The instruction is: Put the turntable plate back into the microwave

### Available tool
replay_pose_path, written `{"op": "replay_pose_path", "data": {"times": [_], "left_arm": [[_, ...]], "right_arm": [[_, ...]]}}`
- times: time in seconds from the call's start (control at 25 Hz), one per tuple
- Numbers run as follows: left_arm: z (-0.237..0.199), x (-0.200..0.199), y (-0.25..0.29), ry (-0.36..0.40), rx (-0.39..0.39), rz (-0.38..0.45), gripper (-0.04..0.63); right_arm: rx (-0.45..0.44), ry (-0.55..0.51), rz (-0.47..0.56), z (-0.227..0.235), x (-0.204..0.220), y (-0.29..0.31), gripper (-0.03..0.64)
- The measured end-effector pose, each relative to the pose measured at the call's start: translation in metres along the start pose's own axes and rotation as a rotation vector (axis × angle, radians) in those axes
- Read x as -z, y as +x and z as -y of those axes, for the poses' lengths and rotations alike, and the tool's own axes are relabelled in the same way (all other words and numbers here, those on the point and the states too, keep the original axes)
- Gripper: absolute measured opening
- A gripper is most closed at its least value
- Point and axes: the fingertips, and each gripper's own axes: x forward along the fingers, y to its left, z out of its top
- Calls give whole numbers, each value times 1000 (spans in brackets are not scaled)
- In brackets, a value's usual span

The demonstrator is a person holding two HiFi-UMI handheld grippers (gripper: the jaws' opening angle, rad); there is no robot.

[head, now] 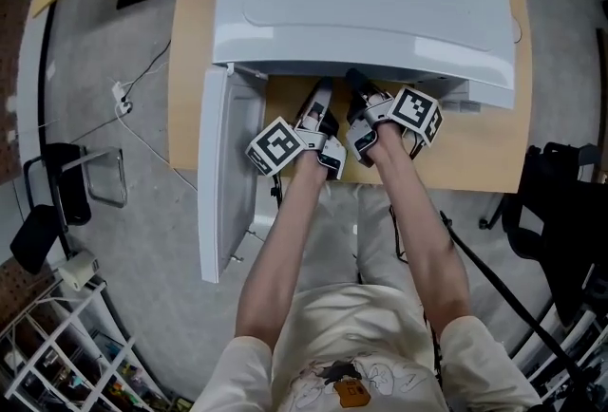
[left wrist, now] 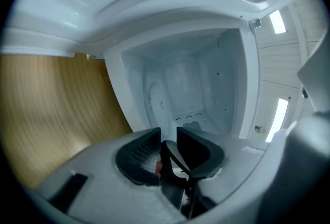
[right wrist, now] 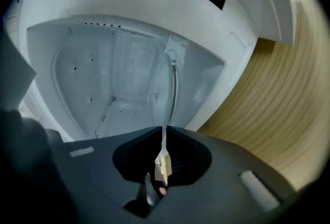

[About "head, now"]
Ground person's right forearm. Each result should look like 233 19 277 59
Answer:
369 122 472 340

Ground white power cable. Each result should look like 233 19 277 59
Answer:
113 108 200 193

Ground black office chair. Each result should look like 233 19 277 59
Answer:
478 141 608 328

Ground white wire shelf rack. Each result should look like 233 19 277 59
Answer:
0 279 168 412

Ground black tripod pole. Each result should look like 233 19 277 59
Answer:
439 210 608 404

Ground black folding chair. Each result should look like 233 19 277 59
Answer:
9 141 129 276

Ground cream printed t-shirt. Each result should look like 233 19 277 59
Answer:
189 281 542 412

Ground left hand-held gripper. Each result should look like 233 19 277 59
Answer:
245 76 348 181

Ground person's white trousers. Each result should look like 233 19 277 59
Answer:
316 184 460 288

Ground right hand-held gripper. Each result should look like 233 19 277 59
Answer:
345 66 446 169

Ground person's left forearm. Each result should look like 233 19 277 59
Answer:
235 152 333 349

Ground white box device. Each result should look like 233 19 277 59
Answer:
56 250 102 291

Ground black power cable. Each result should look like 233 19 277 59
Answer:
123 38 173 103

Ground white power strip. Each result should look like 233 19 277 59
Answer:
111 80 135 116

